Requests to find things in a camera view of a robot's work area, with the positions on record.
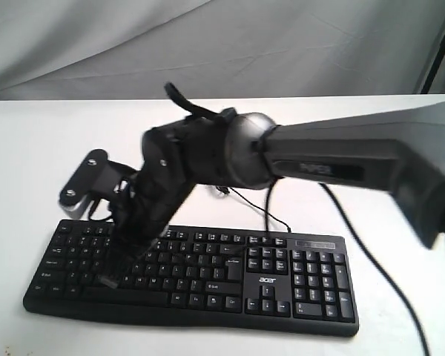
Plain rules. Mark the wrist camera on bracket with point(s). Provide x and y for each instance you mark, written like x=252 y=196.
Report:
x=96 y=178

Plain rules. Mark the grey backdrop cloth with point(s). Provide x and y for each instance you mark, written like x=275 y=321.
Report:
x=215 y=49

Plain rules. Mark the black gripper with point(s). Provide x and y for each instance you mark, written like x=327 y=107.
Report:
x=141 y=214

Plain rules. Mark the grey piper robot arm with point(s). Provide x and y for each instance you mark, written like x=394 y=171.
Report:
x=399 y=152

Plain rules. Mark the black acer keyboard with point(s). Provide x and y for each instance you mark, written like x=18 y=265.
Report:
x=200 y=277

